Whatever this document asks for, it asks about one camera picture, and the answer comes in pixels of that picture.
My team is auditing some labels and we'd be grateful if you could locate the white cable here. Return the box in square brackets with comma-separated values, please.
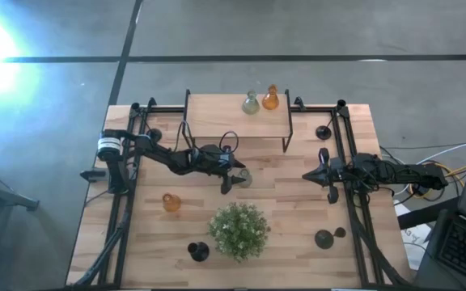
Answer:
[417, 140, 466, 165]

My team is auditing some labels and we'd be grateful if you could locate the green plant in black pot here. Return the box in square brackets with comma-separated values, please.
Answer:
[207, 200, 273, 264]

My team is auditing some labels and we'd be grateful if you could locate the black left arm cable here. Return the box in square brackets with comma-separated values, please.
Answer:
[175, 120, 240, 155]

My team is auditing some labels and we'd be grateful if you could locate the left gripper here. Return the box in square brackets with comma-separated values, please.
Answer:
[194, 145, 247, 196]

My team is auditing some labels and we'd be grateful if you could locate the wooden shelf with black legs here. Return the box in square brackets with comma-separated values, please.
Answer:
[181, 88, 294, 154]

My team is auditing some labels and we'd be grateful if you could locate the green glass candle holder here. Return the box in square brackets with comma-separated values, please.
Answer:
[235, 168, 254, 189]
[241, 89, 261, 116]

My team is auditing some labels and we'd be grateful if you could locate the orange glass candle holder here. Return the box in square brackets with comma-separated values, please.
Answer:
[261, 83, 281, 112]
[162, 192, 183, 213]

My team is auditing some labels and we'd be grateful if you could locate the dark grey furniture piece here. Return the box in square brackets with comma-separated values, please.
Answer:
[0, 161, 40, 213]

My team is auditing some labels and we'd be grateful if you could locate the white paper sheet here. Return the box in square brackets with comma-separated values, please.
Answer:
[393, 200, 432, 271]

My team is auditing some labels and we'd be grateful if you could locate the yellow cable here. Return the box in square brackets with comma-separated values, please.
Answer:
[433, 163, 466, 179]

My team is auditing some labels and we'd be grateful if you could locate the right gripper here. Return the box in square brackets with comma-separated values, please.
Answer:
[301, 147, 354, 205]

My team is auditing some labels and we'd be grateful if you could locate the black stemmed candle holder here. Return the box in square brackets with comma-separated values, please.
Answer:
[314, 226, 347, 251]

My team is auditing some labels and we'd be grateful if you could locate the black aluminium rig frame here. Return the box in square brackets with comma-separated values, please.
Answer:
[70, 96, 186, 289]
[289, 95, 410, 289]

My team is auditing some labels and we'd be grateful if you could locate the black bottle-shaped candle holder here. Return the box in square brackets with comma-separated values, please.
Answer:
[187, 241, 211, 263]

